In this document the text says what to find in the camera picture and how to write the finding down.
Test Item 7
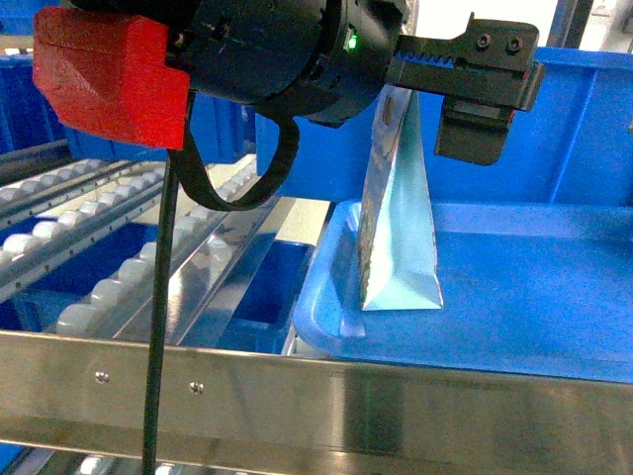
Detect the black cable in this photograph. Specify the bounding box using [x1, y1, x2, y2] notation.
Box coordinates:
[140, 88, 302, 475]

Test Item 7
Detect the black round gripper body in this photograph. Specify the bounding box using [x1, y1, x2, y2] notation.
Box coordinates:
[68, 0, 547, 167]

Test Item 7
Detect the steel rack front rail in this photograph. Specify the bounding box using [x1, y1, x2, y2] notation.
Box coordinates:
[1, 332, 632, 474]

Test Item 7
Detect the red camera mount block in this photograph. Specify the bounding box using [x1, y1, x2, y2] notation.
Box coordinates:
[33, 6, 190, 149]

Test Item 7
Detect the large blue plastic bin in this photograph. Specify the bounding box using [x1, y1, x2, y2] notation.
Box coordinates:
[277, 47, 632, 207]

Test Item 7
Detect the white roller conveyor track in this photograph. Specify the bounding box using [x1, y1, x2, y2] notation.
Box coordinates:
[1, 167, 164, 302]
[54, 155, 258, 340]

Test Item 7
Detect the blue plastic tray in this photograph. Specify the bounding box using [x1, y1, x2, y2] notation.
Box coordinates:
[292, 201, 632, 383]

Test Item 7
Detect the flower gift bag side-on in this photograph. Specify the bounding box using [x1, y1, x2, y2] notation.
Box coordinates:
[357, 86, 443, 311]

